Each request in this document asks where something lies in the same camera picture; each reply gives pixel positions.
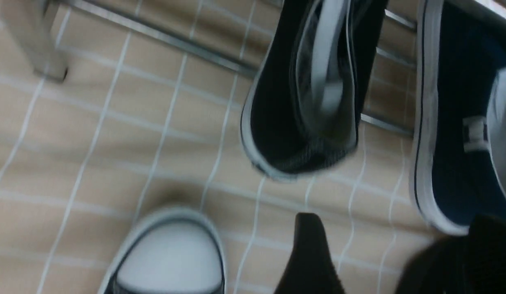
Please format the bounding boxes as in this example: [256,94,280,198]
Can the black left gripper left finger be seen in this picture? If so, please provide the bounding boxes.
[274,213,345,294]

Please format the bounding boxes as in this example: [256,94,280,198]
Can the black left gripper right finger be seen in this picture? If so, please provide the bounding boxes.
[395,215,506,294]

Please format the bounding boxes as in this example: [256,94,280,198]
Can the black canvas sneaker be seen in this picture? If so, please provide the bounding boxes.
[98,205,227,294]
[240,0,389,181]

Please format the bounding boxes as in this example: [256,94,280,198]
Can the stainless steel shoe rack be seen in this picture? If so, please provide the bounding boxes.
[0,0,506,136]

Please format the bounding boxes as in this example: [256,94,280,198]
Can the navy slip-on shoe left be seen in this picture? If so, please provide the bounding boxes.
[409,0,506,236]

